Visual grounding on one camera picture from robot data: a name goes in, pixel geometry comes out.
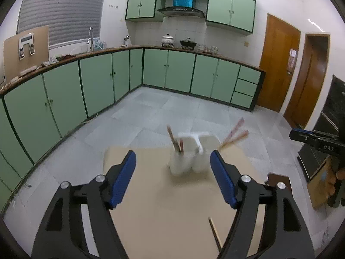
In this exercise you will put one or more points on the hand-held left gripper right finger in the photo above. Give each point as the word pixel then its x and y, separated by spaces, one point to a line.
pixel 222 178

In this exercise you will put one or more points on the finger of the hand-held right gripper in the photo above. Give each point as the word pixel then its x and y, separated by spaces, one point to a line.
pixel 299 137
pixel 303 130

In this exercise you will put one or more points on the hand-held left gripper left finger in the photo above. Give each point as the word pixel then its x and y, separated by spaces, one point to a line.
pixel 124 178

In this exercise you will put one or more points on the white plastic utensil holder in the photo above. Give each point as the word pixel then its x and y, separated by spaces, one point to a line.
pixel 183 164

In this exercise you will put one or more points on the red-brown wooden chopstick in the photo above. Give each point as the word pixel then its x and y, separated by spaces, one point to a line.
pixel 181 145
pixel 241 137
pixel 234 129
pixel 214 232
pixel 171 137

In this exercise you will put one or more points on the person's right hand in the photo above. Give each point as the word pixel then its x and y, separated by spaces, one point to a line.
pixel 331 183

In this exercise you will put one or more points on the black cabinet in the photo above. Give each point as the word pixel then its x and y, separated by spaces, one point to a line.
pixel 331 108

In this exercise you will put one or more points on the brown cardboard box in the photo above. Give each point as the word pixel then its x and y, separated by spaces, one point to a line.
pixel 318 186

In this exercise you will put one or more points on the brown wooden door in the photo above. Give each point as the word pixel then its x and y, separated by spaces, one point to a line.
pixel 310 86
pixel 277 59

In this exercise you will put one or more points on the beige scalloped tablecloth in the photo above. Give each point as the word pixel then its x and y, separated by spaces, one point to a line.
pixel 167 207

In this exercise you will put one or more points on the paper notice on door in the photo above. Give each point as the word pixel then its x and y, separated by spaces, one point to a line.
pixel 292 60

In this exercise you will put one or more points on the green lower kitchen cabinet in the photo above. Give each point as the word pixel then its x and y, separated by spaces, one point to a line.
pixel 62 91

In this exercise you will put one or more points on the green lower cabinet with drawers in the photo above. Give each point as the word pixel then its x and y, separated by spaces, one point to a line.
pixel 204 72

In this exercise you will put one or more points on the group of bowls and jars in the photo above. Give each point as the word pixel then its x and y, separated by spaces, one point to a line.
pixel 209 49

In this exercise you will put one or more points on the dark red cloth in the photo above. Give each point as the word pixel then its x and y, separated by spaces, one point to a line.
pixel 66 57

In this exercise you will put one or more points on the dish soap bottle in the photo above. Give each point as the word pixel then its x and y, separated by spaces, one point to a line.
pixel 100 45

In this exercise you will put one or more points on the crumpled white cloth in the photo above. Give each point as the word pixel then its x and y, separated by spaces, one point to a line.
pixel 50 61

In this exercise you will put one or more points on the black wok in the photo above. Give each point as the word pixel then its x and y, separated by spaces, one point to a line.
pixel 187 43

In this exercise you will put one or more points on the white lidded pot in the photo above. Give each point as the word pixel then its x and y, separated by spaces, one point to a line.
pixel 167 40

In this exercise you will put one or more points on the chrome kitchen faucet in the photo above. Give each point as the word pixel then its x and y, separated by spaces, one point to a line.
pixel 91 36

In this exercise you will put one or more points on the beige water dispenser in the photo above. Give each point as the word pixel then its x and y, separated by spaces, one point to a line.
pixel 40 48

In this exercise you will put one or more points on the black range hood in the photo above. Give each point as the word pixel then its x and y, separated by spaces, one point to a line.
pixel 180 12

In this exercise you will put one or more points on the grey window blind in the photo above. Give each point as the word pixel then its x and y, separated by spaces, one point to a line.
pixel 64 8

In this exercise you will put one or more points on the green upper wall cabinets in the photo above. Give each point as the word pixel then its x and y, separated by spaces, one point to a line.
pixel 237 8

